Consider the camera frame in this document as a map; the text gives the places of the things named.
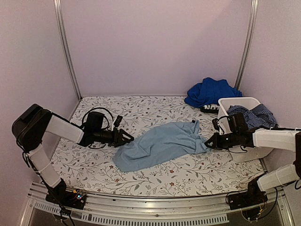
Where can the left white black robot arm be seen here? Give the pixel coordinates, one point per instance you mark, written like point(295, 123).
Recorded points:
point(30, 128)

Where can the right aluminium frame post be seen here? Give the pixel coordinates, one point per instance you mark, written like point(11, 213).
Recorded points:
point(248, 42)

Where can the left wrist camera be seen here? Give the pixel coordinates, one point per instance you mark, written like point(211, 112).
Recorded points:
point(117, 121)

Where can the floral patterned table mat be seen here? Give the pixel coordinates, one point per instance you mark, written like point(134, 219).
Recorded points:
point(92, 169)

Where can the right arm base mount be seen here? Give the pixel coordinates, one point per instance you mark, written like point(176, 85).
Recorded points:
point(252, 196)

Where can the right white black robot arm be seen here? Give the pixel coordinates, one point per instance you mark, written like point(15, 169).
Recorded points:
point(262, 138)

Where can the aluminium frame post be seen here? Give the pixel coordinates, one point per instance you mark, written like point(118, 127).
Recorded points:
point(248, 42)
point(65, 46)

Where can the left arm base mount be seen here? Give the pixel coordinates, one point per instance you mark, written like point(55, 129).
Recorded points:
point(59, 195)

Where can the left aluminium frame post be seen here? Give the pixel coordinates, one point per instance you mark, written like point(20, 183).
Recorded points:
point(65, 46)

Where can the dark green printed garment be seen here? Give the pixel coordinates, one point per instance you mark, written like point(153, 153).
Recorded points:
point(212, 108)

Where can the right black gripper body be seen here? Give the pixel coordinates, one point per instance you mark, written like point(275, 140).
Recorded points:
point(231, 141)

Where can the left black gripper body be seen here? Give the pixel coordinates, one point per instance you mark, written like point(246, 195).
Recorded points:
point(111, 140)

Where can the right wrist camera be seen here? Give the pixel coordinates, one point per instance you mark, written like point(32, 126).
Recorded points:
point(217, 127)

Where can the light blue shirt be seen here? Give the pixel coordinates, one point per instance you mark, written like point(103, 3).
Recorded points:
point(161, 144)

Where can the white plastic laundry basket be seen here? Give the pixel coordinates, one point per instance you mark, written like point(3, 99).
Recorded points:
point(238, 152)

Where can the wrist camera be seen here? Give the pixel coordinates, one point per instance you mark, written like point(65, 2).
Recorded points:
point(217, 127)
point(117, 121)

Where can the blue pleated skirt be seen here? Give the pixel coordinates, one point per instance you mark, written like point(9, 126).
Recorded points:
point(209, 91)

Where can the dark blue checkered garment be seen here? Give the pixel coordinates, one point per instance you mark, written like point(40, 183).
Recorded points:
point(259, 116)

